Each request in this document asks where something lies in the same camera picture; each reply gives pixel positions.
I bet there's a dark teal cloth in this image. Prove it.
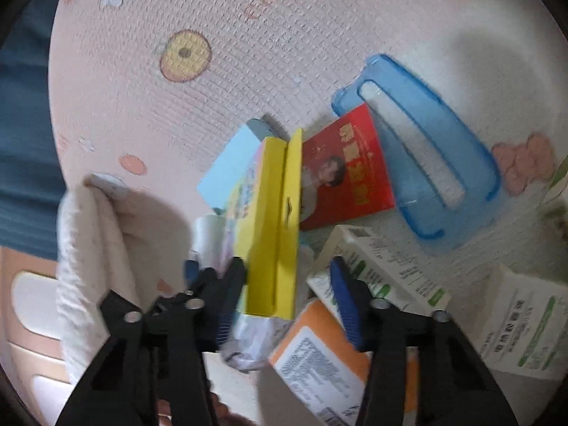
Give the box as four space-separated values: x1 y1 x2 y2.
0 0 67 260

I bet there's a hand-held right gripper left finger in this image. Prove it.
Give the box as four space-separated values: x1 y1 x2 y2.
55 255 247 426

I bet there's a small white green medicine box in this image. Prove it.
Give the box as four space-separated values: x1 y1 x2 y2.
306 268 344 313

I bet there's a blue plastic clip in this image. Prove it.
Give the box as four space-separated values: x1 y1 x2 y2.
331 53 502 251

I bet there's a small blue object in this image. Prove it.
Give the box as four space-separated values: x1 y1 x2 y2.
183 258 201 285

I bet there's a light blue sticky note pad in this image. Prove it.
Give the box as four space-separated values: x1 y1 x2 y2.
196 124 267 214

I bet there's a white paper tube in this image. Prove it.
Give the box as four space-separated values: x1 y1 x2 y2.
193 214 234 269

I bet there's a pink panel with white patches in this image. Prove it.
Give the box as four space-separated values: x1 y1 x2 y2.
0 246 76 413

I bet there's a crumpled white plastic bag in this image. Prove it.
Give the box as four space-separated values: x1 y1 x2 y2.
220 311 291 371

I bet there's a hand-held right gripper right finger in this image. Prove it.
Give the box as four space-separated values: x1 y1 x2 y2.
329 255 520 426

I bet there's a pink cartoon printed blanket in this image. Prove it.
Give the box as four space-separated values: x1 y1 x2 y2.
47 0 568 426

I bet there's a white fluffy cloth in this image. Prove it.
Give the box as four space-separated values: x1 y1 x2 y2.
55 174 143 387

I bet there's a red printed envelope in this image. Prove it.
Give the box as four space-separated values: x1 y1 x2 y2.
298 103 397 231

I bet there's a yellow cardboard box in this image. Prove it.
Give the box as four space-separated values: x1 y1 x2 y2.
219 128 305 321

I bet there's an orange white box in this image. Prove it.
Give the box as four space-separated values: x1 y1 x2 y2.
268 297 420 426

